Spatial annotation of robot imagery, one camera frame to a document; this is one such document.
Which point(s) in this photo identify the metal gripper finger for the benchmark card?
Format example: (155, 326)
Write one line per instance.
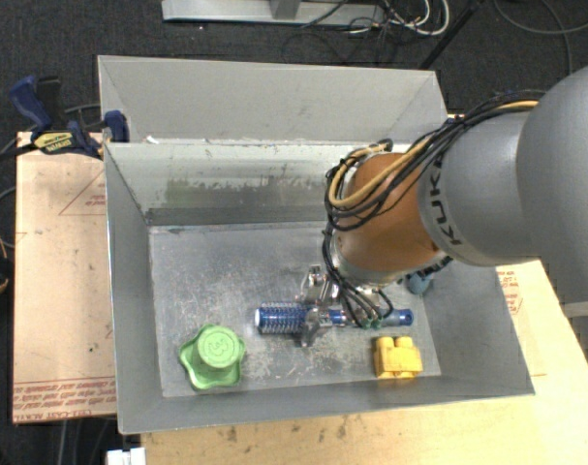
(313, 312)
(311, 335)

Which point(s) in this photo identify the blue round hairbrush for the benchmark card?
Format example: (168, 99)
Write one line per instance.
(279, 319)

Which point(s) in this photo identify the grey metal bin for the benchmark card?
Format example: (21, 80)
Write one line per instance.
(235, 269)

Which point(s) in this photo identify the yellow toy brick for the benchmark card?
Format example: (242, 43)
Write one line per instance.
(396, 359)

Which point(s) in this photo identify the green star-shaped cup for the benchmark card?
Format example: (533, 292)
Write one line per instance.
(211, 356)

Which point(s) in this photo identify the brown cardboard board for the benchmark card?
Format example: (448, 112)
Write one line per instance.
(61, 279)

